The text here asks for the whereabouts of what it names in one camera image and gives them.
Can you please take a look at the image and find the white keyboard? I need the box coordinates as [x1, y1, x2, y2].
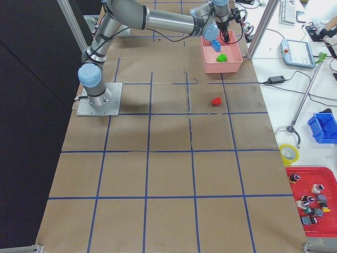
[279, 0, 296, 26]

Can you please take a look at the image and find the red plastic tray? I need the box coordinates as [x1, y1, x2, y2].
[286, 167, 336, 238]

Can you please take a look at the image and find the red toy block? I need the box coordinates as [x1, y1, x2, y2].
[211, 97, 222, 106]

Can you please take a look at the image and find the blue toy block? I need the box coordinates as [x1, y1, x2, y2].
[211, 40, 221, 52]

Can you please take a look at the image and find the yellow tape roll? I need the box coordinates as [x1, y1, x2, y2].
[280, 144, 299, 166]

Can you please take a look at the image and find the green toy block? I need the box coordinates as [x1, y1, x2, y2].
[216, 53, 228, 63]

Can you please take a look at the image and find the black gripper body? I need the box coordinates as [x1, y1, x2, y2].
[216, 21, 230, 32]

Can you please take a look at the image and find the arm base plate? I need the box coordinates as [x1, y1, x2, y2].
[76, 83, 123, 116]

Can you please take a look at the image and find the aluminium frame post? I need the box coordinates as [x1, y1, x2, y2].
[247, 0, 279, 60]

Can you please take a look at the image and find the pink plastic box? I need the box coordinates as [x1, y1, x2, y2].
[201, 36, 243, 74]

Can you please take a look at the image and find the robot teach pendant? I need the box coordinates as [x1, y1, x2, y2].
[280, 38, 315, 69]

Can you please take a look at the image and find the green handled reacher grabber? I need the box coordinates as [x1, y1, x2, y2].
[274, 52, 327, 149]

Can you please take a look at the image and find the black power adapter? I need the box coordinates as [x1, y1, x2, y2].
[266, 75, 286, 85]

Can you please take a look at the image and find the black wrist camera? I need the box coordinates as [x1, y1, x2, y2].
[229, 7, 241, 23]

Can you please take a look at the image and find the blue plastic bin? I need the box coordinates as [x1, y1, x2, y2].
[308, 108, 336, 144]

